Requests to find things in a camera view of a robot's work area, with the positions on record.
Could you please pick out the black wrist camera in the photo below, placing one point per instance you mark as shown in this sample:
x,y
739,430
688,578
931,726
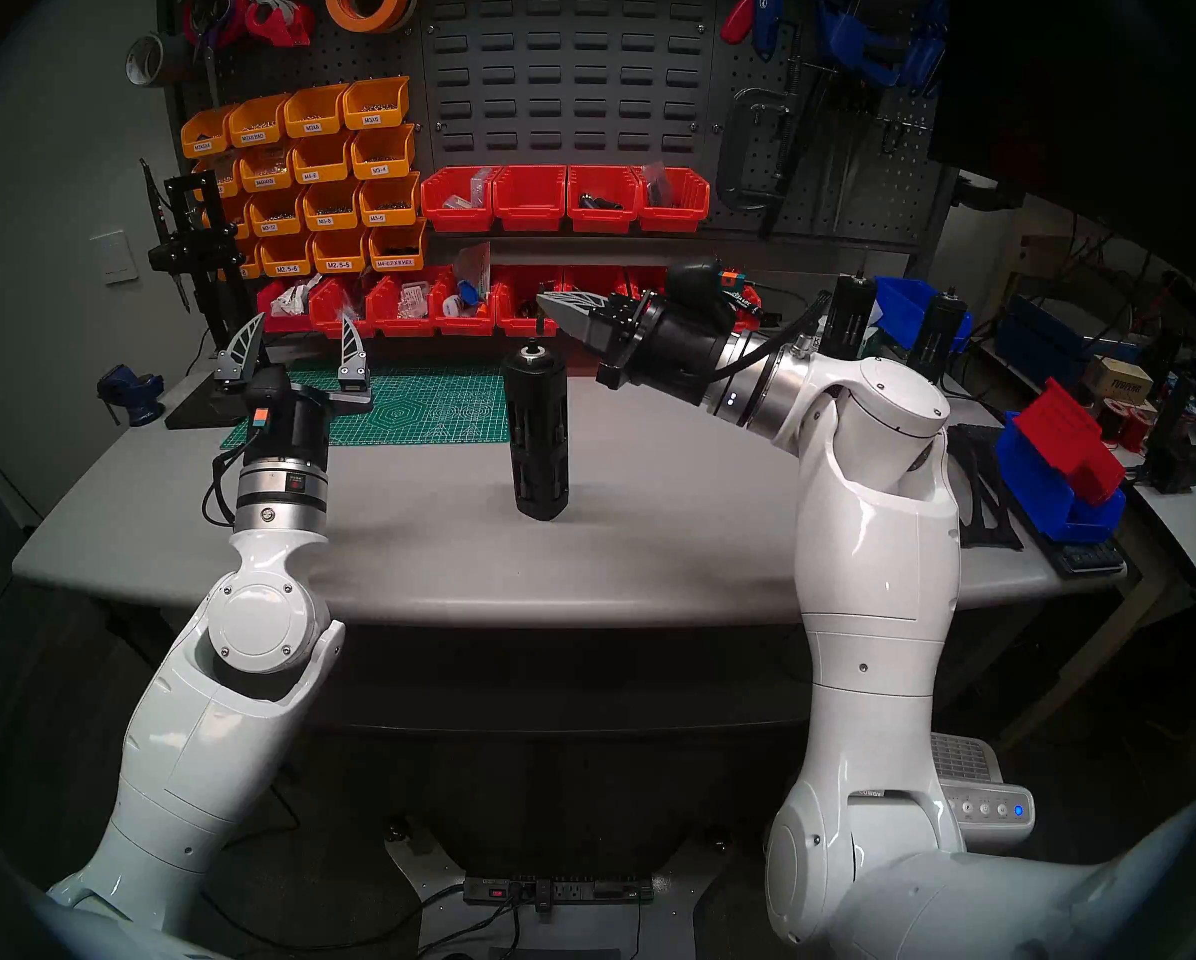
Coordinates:
x,y
700,286
271,388

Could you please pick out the grey duct tape roll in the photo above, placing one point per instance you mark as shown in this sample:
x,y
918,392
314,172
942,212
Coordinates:
x,y
166,58

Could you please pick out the yellow bin labelled M3X6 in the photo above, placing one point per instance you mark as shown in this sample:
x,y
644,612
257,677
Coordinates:
x,y
376,108

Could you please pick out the yellow parts bin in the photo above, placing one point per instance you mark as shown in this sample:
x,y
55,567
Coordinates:
x,y
238,218
250,265
208,136
266,171
228,176

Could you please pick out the tall clear plastic bag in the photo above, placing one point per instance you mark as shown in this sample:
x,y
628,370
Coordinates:
x,y
473,263

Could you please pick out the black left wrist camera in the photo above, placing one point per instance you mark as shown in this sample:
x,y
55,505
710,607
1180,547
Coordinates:
x,y
271,388

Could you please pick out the yellow bin labelled M3-4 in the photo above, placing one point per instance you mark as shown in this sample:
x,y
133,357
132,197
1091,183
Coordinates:
x,y
383,156

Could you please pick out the red tape roll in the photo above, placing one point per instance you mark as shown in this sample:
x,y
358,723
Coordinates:
x,y
236,8

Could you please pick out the dark grey tool wall panel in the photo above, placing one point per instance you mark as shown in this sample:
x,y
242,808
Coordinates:
x,y
558,28

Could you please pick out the white air purifier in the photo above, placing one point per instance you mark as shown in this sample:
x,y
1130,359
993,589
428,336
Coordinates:
x,y
988,803

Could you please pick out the black monitor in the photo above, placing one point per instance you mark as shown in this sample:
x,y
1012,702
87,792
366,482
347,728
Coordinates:
x,y
1078,88

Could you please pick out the yellow bin labelled M4 HEX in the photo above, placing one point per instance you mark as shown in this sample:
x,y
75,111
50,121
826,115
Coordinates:
x,y
398,251

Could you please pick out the white bottle blue cap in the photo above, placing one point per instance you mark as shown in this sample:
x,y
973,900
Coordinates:
x,y
455,306

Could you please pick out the black desktop device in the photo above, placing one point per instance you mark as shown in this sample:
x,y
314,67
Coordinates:
x,y
1173,465

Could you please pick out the black screwdriver stand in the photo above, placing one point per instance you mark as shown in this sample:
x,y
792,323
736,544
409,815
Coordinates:
x,y
193,408

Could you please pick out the grey metal C-clamp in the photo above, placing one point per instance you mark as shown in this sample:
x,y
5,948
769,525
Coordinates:
x,y
728,153

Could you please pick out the large red storage bin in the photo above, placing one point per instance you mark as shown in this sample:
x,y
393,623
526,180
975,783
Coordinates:
x,y
1063,433

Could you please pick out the clear bag of screws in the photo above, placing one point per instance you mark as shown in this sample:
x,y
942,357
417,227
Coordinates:
x,y
413,301

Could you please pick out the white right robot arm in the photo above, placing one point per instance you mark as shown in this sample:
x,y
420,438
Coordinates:
x,y
878,568

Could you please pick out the white side table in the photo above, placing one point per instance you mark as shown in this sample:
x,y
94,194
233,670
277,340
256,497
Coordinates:
x,y
1188,528

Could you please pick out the blue spring clamp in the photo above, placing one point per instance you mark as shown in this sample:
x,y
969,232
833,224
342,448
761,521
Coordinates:
x,y
923,58
848,38

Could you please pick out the black cylindrical screwdriver set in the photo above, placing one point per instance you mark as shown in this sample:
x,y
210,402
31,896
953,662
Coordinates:
x,y
848,318
536,448
943,338

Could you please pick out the yellow bin labelled M2.5-5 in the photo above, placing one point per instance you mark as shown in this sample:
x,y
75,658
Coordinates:
x,y
338,256

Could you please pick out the yellow bin labelled M2.5-6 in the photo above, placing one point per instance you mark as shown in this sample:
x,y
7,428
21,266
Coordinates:
x,y
285,261

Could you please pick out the black power strip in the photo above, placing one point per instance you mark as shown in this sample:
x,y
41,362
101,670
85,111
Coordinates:
x,y
568,890

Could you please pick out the white parts bag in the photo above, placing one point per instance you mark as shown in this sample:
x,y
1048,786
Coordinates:
x,y
293,298

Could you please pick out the orange tape roll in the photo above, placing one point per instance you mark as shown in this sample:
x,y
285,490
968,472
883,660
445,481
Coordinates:
x,y
338,3

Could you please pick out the yellow bin labelled M3-12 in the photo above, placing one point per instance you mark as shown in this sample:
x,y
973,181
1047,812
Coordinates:
x,y
276,218

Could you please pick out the black flat frame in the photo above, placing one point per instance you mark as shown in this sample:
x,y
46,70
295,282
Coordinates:
x,y
993,543

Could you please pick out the yellow bin labelled M3X8 BAD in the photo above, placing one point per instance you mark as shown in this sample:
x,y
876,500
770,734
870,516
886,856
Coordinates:
x,y
260,126

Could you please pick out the yellow bin labelled M3-6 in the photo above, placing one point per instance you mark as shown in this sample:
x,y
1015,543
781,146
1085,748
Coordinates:
x,y
388,206

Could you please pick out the blue stacked storage bins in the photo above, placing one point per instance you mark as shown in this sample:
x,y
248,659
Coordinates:
x,y
1033,483

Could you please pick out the black keyboard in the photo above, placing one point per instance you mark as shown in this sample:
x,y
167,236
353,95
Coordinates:
x,y
1088,558

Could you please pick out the white wall switch plate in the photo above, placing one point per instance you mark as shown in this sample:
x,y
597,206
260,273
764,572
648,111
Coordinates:
x,y
115,258

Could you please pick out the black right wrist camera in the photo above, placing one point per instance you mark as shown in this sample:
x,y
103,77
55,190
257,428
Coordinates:
x,y
700,286

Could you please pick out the blue plastic bin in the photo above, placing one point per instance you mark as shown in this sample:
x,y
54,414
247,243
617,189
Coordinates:
x,y
903,308

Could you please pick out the blue bench vise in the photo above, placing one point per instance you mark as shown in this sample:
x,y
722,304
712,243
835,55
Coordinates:
x,y
136,393

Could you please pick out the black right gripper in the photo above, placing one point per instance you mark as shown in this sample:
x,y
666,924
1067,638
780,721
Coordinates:
x,y
678,353

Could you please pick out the black pen electric screwdriver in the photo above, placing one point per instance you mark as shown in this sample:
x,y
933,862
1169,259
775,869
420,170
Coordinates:
x,y
160,208

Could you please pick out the small cardboard box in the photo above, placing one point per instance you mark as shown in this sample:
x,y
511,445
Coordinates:
x,y
1118,380

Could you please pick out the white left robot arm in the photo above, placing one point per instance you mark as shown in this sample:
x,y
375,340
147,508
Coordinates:
x,y
263,618

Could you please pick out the yellow bin labelled M3-8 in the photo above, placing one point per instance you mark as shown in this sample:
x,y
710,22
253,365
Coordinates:
x,y
331,211

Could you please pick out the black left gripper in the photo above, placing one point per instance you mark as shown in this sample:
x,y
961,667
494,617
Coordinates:
x,y
306,443

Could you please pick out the green cutting mat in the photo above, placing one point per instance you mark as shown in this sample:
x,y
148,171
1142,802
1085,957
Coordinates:
x,y
438,408

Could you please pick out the red plastic parts bin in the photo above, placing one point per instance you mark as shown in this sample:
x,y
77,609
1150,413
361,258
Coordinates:
x,y
603,221
513,313
443,218
588,276
323,326
683,218
530,213
753,313
478,325
276,324
403,325
648,278

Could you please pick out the small clear plastic bag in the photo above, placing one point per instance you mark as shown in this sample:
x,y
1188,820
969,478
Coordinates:
x,y
481,188
655,186

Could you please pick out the dark blue crate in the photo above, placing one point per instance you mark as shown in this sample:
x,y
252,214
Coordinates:
x,y
1033,338

